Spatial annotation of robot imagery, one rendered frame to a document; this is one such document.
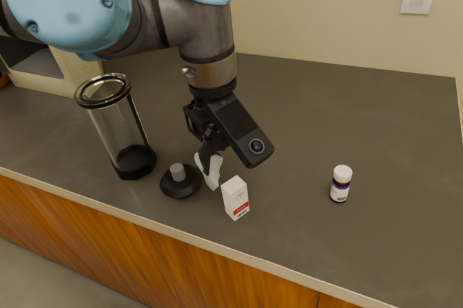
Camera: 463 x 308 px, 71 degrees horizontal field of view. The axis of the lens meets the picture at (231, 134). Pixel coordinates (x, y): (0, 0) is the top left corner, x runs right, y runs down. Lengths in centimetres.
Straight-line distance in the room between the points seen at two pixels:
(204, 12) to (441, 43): 82
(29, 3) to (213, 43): 21
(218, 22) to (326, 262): 44
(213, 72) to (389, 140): 53
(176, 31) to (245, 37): 80
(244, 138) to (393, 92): 63
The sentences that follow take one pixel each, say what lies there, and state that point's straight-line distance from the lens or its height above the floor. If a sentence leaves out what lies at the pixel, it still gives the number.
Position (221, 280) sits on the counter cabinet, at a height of 69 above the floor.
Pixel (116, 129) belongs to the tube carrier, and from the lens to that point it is 69.
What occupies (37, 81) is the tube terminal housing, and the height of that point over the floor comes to 98.
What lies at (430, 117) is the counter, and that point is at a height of 94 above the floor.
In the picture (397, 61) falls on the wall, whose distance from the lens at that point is 112.
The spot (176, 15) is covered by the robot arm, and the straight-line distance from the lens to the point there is 39.
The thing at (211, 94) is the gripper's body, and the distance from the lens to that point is 45.
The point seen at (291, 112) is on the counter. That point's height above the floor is 94.
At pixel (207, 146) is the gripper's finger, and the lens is 50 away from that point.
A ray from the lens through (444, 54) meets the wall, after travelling 112.
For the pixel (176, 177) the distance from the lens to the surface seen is 69.
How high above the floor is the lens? 149
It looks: 42 degrees down
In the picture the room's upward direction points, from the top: 8 degrees counter-clockwise
